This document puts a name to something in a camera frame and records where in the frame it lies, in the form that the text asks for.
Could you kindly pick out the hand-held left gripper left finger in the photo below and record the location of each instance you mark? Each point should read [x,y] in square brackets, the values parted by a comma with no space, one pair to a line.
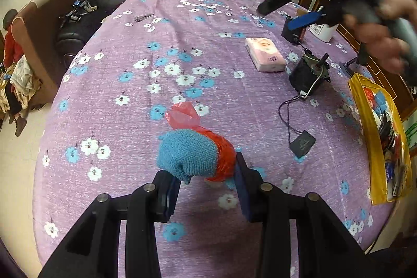
[171,196]

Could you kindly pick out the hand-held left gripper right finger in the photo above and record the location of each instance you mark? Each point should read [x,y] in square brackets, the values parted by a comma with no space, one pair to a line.
[244,193]

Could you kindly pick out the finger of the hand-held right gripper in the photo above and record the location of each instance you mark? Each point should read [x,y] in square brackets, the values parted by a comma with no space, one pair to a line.
[306,20]
[272,2]

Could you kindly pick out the yellow plastic bag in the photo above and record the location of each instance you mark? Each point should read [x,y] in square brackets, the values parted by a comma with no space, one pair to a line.
[365,121]

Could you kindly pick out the person's right hand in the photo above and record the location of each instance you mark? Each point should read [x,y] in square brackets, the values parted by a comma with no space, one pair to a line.
[381,46]

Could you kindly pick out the small black box device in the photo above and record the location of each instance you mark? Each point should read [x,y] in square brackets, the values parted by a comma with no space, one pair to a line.
[291,32]

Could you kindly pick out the white plastic bucket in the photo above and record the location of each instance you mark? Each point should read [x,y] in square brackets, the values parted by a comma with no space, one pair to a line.
[322,32]

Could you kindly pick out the pink tissue pack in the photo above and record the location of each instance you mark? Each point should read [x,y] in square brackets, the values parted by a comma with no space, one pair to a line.
[265,55]

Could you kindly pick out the black electric motor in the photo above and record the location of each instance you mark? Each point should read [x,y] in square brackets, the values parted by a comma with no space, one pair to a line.
[304,76]

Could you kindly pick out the purple floral tablecloth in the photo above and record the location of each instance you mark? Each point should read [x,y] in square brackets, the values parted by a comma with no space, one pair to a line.
[130,134]

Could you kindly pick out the black capacitor box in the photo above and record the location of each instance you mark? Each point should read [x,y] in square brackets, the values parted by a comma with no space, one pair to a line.
[303,143]

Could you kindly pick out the black metal tweezers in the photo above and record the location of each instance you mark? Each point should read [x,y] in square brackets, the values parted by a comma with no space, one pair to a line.
[145,17]

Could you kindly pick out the pile of clothes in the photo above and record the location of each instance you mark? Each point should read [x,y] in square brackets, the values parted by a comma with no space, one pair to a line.
[24,79]

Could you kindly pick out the pile of small tools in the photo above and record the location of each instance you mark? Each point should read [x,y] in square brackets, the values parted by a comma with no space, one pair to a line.
[78,12]

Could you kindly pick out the brown armchair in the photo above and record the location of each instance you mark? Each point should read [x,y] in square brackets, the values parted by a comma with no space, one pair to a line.
[42,37]

